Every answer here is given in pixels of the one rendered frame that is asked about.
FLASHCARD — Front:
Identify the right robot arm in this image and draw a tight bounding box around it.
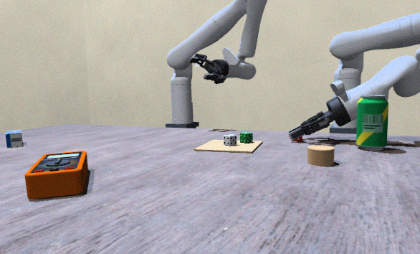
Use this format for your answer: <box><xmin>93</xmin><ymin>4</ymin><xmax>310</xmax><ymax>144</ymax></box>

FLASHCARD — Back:
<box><xmin>167</xmin><ymin>0</ymin><xmax>267</xmax><ymax>124</ymax></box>

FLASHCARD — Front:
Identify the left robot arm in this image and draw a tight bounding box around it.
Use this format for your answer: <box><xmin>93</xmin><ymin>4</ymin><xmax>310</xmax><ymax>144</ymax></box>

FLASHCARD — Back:
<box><xmin>330</xmin><ymin>13</ymin><xmax>420</xmax><ymax>128</ymax></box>

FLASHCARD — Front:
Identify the green die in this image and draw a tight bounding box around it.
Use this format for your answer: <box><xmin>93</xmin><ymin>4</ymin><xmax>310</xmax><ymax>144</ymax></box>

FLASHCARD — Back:
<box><xmin>240</xmin><ymin>132</ymin><xmax>253</xmax><ymax>144</ymax></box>

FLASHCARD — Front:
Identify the tan short cylinder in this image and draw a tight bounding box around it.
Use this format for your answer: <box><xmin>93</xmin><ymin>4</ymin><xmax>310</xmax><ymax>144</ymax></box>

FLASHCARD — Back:
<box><xmin>307</xmin><ymin>145</ymin><xmax>334</xmax><ymax>166</ymax></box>

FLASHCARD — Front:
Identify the beige flat mat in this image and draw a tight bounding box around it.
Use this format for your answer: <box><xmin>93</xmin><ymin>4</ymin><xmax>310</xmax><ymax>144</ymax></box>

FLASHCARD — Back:
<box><xmin>194</xmin><ymin>140</ymin><xmax>262</xmax><ymax>154</ymax></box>

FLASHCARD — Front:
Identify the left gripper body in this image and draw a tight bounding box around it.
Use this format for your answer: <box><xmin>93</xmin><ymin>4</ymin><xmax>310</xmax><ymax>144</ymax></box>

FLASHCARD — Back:
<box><xmin>313</xmin><ymin>96</ymin><xmax>351</xmax><ymax>126</ymax></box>

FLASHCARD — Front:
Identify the white die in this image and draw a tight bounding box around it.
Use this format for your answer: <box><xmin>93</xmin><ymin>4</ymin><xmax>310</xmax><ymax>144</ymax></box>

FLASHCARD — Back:
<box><xmin>224</xmin><ymin>134</ymin><xmax>237</xmax><ymax>146</ymax></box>

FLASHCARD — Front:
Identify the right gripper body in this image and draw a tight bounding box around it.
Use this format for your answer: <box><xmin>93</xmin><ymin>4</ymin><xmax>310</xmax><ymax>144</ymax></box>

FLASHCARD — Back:
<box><xmin>204</xmin><ymin>59</ymin><xmax>229</xmax><ymax>76</ymax></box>

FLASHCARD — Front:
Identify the green soda can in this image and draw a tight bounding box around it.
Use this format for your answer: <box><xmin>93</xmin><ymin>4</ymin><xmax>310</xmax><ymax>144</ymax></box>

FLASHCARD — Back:
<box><xmin>356</xmin><ymin>95</ymin><xmax>388</xmax><ymax>151</ymax></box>

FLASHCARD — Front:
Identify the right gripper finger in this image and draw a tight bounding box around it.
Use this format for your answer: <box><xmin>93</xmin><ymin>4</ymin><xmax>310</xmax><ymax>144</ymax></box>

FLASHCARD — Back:
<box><xmin>203</xmin><ymin>66</ymin><xmax>226</xmax><ymax>84</ymax></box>
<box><xmin>189</xmin><ymin>53</ymin><xmax>214</xmax><ymax>68</ymax></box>

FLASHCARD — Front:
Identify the orange digital multimeter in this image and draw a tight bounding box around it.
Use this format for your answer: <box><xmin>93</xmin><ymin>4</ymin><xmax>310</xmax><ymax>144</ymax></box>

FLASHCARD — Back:
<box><xmin>25</xmin><ymin>151</ymin><xmax>88</xmax><ymax>199</ymax></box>

